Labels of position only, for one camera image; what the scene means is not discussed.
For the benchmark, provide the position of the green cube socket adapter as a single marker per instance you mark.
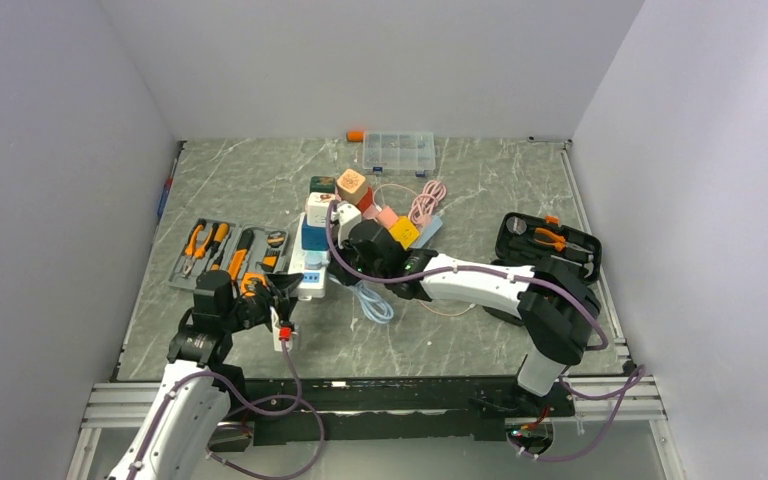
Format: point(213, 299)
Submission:
point(322, 184)

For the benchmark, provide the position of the orange black screwdriver in tray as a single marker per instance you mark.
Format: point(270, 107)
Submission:
point(218, 246)

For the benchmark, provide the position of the red cube socket adapter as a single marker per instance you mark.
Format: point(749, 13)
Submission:
point(365, 201)

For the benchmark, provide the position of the black tool case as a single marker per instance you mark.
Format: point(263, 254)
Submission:
point(524, 240)

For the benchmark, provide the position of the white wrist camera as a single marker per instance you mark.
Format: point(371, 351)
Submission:
point(285, 335)
point(347, 216)

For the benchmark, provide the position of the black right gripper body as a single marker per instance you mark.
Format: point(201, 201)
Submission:
point(355, 261)

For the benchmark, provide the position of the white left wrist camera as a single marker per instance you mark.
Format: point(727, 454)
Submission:
point(285, 335)

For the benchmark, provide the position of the clear plastic organizer box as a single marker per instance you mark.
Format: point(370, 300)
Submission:
point(411, 152)

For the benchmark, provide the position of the blue cube socket adapter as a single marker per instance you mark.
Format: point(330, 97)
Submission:
point(313, 238)

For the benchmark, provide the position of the orange tape measure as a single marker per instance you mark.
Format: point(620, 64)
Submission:
point(251, 283)

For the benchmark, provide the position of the grey plastic tool tray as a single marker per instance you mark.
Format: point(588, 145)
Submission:
point(268, 254)

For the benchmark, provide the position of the black aluminium base frame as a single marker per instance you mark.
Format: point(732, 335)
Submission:
point(482, 407)

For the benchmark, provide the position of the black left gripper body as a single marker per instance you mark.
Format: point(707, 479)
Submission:
point(247, 312)

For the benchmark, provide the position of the white power strip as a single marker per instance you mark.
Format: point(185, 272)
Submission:
point(312, 265)

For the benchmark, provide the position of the blue red pen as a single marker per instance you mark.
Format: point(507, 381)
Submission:
point(166, 188)

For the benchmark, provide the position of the light blue power strip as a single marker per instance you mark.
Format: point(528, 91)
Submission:
point(428, 232)

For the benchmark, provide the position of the orange black pliers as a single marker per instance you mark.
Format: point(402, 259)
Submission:
point(200, 240)

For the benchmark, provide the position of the pink cube socket adapter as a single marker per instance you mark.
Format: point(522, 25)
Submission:
point(386, 217)

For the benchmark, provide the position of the yellow cube socket adapter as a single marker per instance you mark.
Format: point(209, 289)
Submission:
point(404, 232)

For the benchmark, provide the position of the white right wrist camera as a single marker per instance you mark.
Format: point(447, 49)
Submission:
point(347, 216)

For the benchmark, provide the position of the orange screwdriver at wall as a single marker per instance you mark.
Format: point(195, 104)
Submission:
point(355, 136)

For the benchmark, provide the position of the white cube socket adapter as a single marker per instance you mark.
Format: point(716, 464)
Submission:
point(316, 208)

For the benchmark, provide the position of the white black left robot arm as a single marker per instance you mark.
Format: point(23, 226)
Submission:
point(199, 388)

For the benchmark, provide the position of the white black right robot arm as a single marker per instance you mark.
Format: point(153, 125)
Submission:
point(557, 310)

